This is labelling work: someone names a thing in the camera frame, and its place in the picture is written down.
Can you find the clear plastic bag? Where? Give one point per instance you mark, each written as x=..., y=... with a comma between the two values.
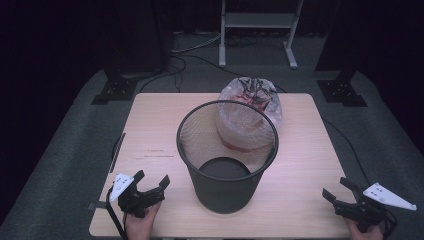
x=254, y=89

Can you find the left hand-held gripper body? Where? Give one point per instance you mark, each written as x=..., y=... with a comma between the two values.
x=136, y=200

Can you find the white metal stand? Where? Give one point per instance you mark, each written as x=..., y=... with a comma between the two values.
x=257, y=20

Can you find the person's left hand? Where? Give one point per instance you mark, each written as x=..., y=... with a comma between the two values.
x=140, y=227

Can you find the black mesh waste bin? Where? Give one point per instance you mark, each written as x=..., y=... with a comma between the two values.
x=226, y=197

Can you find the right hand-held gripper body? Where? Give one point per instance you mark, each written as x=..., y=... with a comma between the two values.
x=365, y=210

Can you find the black stand with base plate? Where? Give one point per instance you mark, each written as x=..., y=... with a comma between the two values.
x=340, y=92
x=116, y=90

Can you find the person's right hand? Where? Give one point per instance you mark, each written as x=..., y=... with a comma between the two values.
x=364, y=234

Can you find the grey clamp on table edge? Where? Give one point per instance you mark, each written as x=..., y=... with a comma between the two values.
x=97, y=205

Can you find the black strip on table edge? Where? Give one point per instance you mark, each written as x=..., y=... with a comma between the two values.
x=117, y=152

